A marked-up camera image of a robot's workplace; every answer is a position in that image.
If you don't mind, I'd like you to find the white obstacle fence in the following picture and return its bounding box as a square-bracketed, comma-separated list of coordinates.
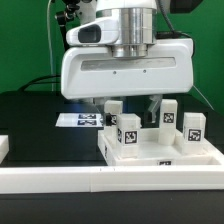
[0, 133, 224, 195]

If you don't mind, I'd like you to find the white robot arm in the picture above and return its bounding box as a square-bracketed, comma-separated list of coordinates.
[61, 0, 194, 121]

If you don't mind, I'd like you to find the white sheet with tags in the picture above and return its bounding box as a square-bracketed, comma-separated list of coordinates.
[56, 113, 103, 127]

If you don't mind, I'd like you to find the black cable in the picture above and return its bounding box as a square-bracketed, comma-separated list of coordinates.
[18, 74, 63, 92]

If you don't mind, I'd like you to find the white square tabletop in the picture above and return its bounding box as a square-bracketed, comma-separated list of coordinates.
[98, 128, 224, 166]

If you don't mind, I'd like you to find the grey cable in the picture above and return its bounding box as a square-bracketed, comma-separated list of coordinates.
[192, 84, 215, 110]

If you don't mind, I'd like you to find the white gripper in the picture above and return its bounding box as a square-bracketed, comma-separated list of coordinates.
[61, 38, 193, 126]

